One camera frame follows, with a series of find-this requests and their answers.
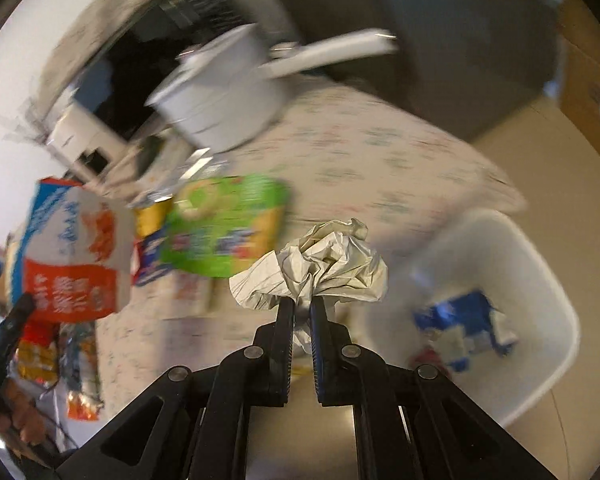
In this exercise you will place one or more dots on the orange white carton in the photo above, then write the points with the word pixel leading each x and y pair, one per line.
pixel 70 260

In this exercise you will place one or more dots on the green snack packet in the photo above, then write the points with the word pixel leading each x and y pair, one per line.
pixel 220 230

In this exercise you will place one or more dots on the yellow blue snack packet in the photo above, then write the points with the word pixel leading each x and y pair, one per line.
pixel 150 255

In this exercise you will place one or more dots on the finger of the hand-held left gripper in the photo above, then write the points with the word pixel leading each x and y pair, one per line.
pixel 10 327

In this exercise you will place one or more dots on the labelled brown cardboard box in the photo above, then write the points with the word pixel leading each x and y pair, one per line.
pixel 580 110

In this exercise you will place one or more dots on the white plastic bin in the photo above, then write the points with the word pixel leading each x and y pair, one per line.
pixel 530 305

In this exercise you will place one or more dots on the grey refrigerator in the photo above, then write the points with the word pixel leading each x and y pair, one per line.
pixel 455 35

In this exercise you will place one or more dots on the blue carton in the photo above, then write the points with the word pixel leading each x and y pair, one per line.
pixel 460 312

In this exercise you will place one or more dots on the black microwave oven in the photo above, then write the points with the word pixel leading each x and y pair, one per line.
pixel 130 60

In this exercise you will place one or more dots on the floral tablecloth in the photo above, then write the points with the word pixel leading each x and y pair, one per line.
pixel 380 160

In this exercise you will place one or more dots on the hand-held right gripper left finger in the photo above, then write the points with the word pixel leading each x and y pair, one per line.
pixel 287 325

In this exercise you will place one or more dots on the person's left hand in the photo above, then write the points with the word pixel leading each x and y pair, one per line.
pixel 26 417

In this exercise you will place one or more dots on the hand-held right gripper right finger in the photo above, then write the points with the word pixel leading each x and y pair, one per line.
pixel 316 330

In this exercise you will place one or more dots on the silver orange snack packet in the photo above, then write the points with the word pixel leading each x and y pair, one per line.
pixel 82 375

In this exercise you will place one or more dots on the white box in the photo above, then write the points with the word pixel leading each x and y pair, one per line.
pixel 75 140

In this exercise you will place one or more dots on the white paper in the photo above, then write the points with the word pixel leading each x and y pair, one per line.
pixel 330 265

